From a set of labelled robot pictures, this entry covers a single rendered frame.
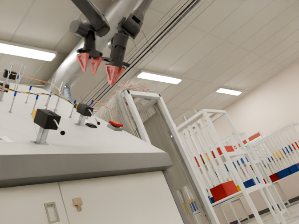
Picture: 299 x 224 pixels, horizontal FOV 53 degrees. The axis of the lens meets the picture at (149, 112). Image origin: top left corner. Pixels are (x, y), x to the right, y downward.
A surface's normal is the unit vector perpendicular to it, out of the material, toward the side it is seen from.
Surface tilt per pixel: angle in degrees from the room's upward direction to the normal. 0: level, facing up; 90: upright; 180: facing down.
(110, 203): 90
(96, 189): 90
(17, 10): 180
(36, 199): 90
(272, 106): 90
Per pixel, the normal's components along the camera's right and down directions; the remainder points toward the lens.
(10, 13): 0.37, 0.86
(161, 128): -0.67, -0.04
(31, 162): 0.73, -0.51
